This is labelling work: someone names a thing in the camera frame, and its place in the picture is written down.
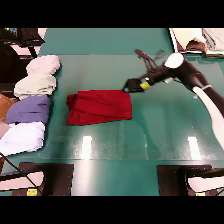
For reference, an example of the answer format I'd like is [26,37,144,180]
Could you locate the purple garment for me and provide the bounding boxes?
[5,95,52,125]

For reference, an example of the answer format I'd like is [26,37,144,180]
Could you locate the red T-shirt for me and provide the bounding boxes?
[65,89,134,127]

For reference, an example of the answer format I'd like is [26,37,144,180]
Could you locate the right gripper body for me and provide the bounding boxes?
[122,76,153,94]

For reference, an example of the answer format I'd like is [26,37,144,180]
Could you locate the beige garment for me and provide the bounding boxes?
[13,74,57,101]

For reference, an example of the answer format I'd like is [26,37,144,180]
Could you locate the pink garment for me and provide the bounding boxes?
[25,54,62,77]

